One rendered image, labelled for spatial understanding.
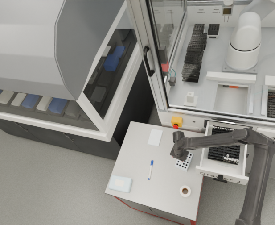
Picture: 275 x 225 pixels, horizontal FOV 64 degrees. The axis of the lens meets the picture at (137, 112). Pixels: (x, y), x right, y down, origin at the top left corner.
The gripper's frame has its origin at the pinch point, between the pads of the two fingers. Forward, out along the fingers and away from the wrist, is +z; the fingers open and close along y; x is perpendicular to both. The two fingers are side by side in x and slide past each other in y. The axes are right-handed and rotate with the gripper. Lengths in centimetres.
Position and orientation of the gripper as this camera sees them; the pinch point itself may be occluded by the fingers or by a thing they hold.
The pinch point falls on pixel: (179, 157)
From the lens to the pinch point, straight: 150.2
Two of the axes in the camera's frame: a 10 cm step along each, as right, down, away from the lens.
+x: -4.6, 8.1, -3.7
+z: 2.1, 5.0, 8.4
